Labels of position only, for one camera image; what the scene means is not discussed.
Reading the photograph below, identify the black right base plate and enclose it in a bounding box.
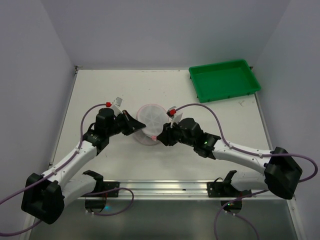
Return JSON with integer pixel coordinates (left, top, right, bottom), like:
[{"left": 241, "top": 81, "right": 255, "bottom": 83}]
[{"left": 206, "top": 170, "right": 252, "bottom": 198}]

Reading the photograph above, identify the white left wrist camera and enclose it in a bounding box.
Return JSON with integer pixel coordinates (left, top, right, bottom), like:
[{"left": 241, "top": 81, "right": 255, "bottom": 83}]
[{"left": 110, "top": 97, "right": 123, "bottom": 116}]

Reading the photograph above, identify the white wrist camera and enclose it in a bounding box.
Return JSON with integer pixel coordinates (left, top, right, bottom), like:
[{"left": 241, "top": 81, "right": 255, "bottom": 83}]
[
  {"left": 166, "top": 106, "right": 183, "bottom": 128},
  {"left": 110, "top": 97, "right": 123, "bottom": 116}
]

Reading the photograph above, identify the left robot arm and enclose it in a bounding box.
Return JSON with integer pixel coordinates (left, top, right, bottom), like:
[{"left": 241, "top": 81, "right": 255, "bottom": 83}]
[{"left": 21, "top": 107, "right": 146, "bottom": 224}]

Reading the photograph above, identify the white mesh laundry bag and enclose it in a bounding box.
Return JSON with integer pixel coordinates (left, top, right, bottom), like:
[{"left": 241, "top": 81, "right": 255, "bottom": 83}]
[{"left": 133, "top": 104, "right": 169, "bottom": 146}]

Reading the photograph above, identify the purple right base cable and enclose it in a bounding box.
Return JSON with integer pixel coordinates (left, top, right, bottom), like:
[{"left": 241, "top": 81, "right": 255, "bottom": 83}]
[{"left": 212, "top": 192, "right": 259, "bottom": 240}]

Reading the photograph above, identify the aluminium mounting rail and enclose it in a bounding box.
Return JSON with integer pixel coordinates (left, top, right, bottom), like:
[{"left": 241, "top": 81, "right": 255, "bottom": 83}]
[{"left": 74, "top": 177, "right": 296, "bottom": 201}]

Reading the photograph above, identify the green plastic tray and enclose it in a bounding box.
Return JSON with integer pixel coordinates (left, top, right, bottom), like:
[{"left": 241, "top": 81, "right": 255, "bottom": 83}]
[{"left": 188, "top": 59, "right": 261, "bottom": 103}]

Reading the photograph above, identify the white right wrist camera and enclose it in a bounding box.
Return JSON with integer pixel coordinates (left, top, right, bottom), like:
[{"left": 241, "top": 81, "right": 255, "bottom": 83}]
[{"left": 166, "top": 106, "right": 183, "bottom": 128}]

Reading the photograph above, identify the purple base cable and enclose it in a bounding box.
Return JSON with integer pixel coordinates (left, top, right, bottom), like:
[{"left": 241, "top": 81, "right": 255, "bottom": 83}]
[
  {"left": 212, "top": 192, "right": 259, "bottom": 240},
  {"left": 84, "top": 187, "right": 136, "bottom": 217}
]

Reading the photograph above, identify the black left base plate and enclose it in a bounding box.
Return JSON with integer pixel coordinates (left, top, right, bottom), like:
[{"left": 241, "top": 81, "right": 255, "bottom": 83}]
[{"left": 82, "top": 170, "right": 120, "bottom": 198}]

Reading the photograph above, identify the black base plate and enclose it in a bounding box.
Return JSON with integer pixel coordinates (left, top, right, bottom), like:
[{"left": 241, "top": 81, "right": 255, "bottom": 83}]
[
  {"left": 82, "top": 170, "right": 120, "bottom": 198},
  {"left": 206, "top": 170, "right": 252, "bottom": 198}
]

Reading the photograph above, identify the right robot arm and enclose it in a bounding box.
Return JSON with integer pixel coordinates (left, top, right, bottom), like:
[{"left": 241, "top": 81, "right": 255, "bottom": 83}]
[{"left": 157, "top": 118, "right": 303, "bottom": 200}]

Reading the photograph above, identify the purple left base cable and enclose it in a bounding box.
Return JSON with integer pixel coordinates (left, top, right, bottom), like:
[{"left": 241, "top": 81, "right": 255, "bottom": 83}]
[{"left": 84, "top": 187, "right": 136, "bottom": 217}]

